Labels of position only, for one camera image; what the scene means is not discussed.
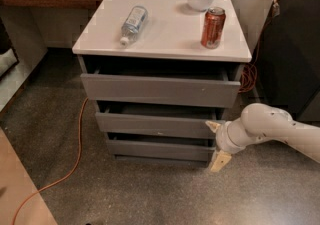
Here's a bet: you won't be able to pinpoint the red coke can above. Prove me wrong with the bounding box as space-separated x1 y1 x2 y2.
201 7 226 49

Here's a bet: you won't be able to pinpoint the grey drawer cabinet white top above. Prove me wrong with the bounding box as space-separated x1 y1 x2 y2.
72 0 251 166

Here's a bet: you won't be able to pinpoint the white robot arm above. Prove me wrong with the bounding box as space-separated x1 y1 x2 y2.
205 103 320 172

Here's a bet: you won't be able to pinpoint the grey drawer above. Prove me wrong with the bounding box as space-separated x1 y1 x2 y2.
106 133 215 162
81 73 240 108
96 103 222 139

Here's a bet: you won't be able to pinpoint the orange extension cable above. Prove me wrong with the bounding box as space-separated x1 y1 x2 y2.
11 97 90 225

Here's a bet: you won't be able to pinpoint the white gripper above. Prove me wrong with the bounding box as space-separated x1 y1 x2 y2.
205 119 249 172

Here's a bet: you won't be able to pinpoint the grey cushion at left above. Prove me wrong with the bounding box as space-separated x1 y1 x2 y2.
0 48 18 77

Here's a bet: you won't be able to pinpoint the grey bottom drawer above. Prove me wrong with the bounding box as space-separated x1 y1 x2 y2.
106 133 215 162

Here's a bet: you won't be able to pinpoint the grey top drawer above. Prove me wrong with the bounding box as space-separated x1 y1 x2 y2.
81 73 240 108

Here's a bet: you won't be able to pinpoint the clear plastic water bottle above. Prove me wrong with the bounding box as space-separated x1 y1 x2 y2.
120 6 148 47

